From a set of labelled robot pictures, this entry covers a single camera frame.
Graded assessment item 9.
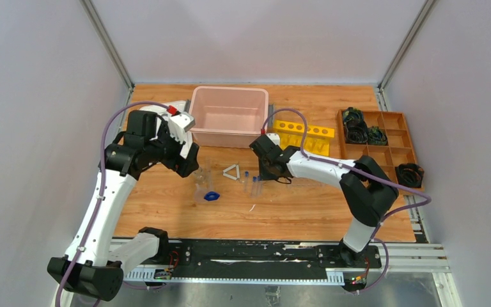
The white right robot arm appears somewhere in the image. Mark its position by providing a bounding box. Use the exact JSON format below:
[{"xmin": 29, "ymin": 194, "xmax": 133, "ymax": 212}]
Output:
[{"xmin": 249, "ymin": 134, "xmax": 399, "ymax": 267}]

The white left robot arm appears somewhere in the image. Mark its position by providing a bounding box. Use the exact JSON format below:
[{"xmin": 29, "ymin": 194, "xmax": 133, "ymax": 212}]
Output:
[{"xmin": 47, "ymin": 107, "xmax": 199, "ymax": 302}]

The small clear glass beaker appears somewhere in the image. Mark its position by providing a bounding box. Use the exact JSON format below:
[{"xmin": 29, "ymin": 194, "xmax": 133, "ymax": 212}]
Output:
[{"xmin": 192, "ymin": 167, "xmax": 206, "ymax": 185}]

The blue capped vial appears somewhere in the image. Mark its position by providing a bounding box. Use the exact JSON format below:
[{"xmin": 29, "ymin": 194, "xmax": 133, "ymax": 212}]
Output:
[
  {"xmin": 244, "ymin": 171, "xmax": 249, "ymax": 193},
  {"xmin": 255, "ymin": 178, "xmax": 263, "ymax": 197},
  {"xmin": 250, "ymin": 177, "xmax": 258, "ymax": 198}
]

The yellow test tube rack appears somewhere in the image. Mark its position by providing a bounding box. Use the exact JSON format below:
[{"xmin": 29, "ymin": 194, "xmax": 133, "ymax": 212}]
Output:
[{"xmin": 271, "ymin": 120, "xmax": 336, "ymax": 157}]

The white clay pipe triangle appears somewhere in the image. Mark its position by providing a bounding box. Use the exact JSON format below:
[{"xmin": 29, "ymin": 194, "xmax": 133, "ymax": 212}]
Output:
[{"xmin": 222, "ymin": 163, "xmax": 241, "ymax": 182}]

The pink plastic bin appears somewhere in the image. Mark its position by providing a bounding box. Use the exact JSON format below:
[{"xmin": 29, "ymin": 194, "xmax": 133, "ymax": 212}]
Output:
[{"xmin": 189, "ymin": 86, "xmax": 269, "ymax": 148}]

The dark rolled tie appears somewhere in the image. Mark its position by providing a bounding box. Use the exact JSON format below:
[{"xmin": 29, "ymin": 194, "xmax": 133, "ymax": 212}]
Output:
[{"xmin": 343, "ymin": 120, "xmax": 368, "ymax": 145}]

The blue floral rolled tie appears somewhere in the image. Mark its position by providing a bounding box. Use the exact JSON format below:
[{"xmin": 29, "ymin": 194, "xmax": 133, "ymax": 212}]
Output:
[{"xmin": 342, "ymin": 107, "xmax": 364, "ymax": 125}]

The green floral rolled tie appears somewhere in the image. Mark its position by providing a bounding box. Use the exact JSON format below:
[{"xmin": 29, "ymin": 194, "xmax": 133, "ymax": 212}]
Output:
[{"xmin": 367, "ymin": 126, "xmax": 388, "ymax": 146}]

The wooden compartment organizer tray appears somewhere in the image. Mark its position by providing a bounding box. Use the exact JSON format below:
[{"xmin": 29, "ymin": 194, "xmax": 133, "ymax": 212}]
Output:
[{"xmin": 336, "ymin": 107, "xmax": 424, "ymax": 191}]

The black rolled belt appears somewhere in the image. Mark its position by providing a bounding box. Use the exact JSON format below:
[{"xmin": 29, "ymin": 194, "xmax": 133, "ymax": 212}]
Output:
[{"xmin": 395, "ymin": 163, "xmax": 425, "ymax": 189}]

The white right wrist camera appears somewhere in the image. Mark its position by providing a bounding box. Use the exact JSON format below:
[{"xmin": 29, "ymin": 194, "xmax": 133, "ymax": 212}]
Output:
[{"xmin": 260, "ymin": 132, "xmax": 281, "ymax": 146}]

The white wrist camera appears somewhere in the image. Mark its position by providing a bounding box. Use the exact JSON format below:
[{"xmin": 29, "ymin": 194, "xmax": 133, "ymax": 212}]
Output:
[
  {"xmin": 167, "ymin": 106, "xmax": 196, "ymax": 144},
  {"xmin": 260, "ymin": 132, "xmax": 281, "ymax": 146}
]

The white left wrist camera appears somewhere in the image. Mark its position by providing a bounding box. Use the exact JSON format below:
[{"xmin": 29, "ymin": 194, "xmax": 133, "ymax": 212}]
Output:
[{"xmin": 167, "ymin": 106, "xmax": 196, "ymax": 144}]

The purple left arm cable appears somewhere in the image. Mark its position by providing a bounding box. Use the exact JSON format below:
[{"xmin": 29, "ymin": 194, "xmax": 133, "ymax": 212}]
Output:
[{"xmin": 54, "ymin": 100, "xmax": 178, "ymax": 307}]

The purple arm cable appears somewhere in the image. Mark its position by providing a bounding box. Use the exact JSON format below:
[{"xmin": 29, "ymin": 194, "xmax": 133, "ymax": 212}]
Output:
[
  {"xmin": 260, "ymin": 107, "xmax": 432, "ymax": 294},
  {"xmin": 54, "ymin": 100, "xmax": 178, "ymax": 307}
]

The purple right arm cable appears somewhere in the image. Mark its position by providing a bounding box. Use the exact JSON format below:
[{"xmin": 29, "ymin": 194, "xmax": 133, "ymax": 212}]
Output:
[{"xmin": 260, "ymin": 107, "xmax": 432, "ymax": 294}]

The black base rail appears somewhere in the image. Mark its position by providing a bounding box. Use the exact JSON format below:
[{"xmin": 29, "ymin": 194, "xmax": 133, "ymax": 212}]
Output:
[{"xmin": 125, "ymin": 239, "xmax": 383, "ymax": 287}]

